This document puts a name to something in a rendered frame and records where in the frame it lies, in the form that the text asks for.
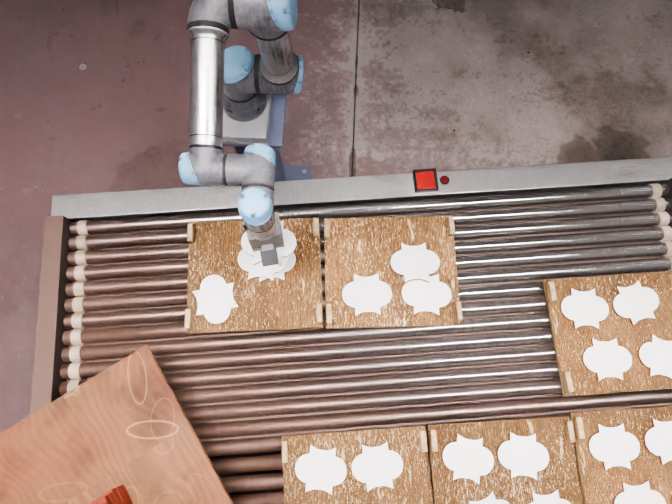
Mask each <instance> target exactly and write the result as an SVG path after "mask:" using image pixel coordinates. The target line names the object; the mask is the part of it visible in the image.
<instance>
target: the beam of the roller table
mask: <svg viewBox="0 0 672 504"><path fill-rule="evenodd" d="M436 172H437V179H438V187H439V190H438V191H435V192H420V193H415V189H414V181H413V173H403V174H387V175H371V176H355V177H339V178H323V179H307V180H291V181H275V185H274V209H284V208H299V207H315V206H330V205H346V204H361V203H377V202H392V201H408V200H423V199H439V198H454V197H470V196H485V195H501V194H516V193H532V192H547V191H563V190H578V189H593V188H609V187H624V186H640V185H648V184H655V183H659V184H663V183H665V182H666V181H668V180H669V179H671V178H672V157H657V158H641V159H625V160H609V161H593V162H577V163H561V164H545V165H530V166H514V167H498V168H482V169H466V170H450V171H436ZM442 176H447V177H448V178H449V183H448V184H446V185H443V184H442V183H441V182H440V178H441V177H442ZM241 194H242V187H241V186H196V187H180V188H164V189H148V190H132V191H117V192H101V193H85V194H69V195H54V196H52V207H51V216H65V217H66V218H68V219H69V220H71V221H72V222H78V221H81V220H89V221H98V220H114V219H129V218H144V217H160V216H175V215H191V214H206V213H222V212H237V211H238V199H239V197H240V195H241Z"/></svg>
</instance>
